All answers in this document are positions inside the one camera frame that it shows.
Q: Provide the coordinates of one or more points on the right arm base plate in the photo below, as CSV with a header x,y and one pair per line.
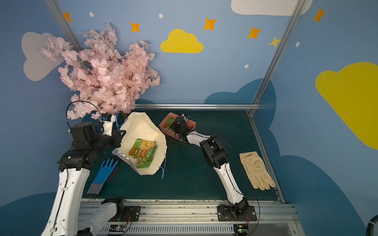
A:
x,y
225,215

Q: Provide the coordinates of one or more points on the pink cherry blossom tree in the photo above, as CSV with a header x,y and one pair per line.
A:
x,y
104,81

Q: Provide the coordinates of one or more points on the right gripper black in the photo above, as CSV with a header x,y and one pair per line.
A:
x,y
178,123

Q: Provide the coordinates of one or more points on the horizontal aluminium frame bar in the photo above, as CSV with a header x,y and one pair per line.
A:
x,y
197,106

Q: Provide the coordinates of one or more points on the green soup packet yellow corn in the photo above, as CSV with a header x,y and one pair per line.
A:
x,y
142,144

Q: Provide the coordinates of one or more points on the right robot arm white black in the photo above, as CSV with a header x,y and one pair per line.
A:
x,y
217,158

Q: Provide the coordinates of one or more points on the beige glove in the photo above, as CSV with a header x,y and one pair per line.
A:
x,y
256,171

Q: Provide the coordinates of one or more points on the green soup packet red label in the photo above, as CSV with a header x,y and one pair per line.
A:
x,y
169,123

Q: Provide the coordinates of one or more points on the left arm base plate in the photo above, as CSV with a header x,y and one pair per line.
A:
x,y
130,214

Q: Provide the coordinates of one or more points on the pink plastic tray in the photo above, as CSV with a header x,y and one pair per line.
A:
x,y
169,132

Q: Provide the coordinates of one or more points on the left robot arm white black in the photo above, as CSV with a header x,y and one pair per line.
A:
x,y
75,167

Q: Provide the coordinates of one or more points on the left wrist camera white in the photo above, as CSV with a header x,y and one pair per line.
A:
x,y
107,121

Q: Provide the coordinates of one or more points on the cream checkered paper bag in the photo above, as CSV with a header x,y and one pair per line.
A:
x,y
139,126

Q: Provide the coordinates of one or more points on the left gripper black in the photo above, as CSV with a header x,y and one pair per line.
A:
x,y
117,138

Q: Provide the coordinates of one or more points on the blue glove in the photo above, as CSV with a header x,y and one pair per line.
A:
x,y
107,167

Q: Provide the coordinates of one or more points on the aluminium rail base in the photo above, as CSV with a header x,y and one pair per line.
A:
x,y
195,217

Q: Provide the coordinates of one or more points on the green packet mushroom soup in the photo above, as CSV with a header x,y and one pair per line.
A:
x,y
145,157

